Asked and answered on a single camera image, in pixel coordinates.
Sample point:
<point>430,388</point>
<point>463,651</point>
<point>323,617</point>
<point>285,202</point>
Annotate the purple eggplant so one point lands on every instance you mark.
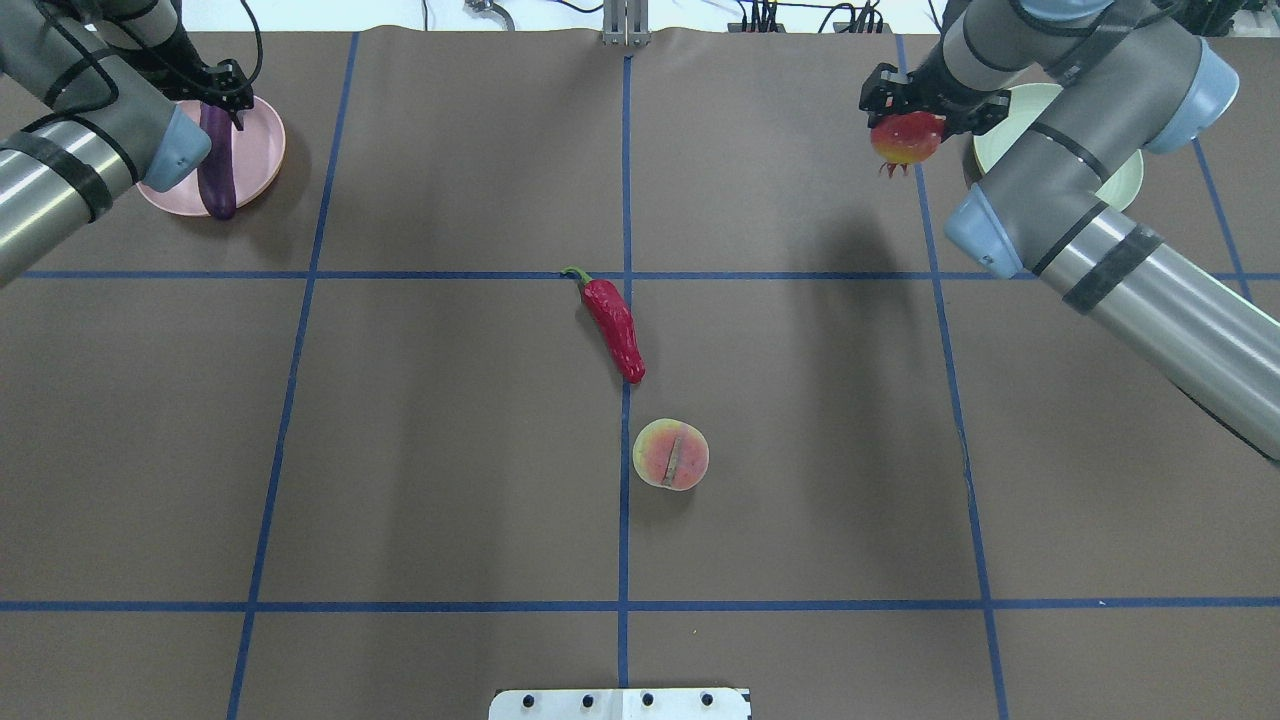
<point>215,176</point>

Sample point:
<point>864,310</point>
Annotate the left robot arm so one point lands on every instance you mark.
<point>111,75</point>

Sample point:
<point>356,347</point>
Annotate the white pedestal base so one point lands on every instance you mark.
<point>623,703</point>

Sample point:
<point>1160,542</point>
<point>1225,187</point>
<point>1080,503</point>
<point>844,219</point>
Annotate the peach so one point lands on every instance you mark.
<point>670,454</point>

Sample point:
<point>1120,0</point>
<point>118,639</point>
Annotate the pink plate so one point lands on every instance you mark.
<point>257,153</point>

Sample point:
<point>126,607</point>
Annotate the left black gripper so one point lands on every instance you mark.
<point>190,72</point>

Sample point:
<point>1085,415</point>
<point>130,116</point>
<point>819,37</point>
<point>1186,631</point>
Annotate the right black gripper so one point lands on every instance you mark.
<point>937,97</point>

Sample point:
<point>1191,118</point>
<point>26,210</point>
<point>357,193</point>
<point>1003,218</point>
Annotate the green plate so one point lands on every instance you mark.
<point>1027,103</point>

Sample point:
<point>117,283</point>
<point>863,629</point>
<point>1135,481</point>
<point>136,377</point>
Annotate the red chili pepper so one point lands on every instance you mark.
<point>612,316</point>

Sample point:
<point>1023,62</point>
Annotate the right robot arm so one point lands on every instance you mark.
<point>1131,79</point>

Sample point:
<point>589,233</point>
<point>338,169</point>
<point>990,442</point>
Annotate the red pomegranate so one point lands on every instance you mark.
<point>905,140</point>

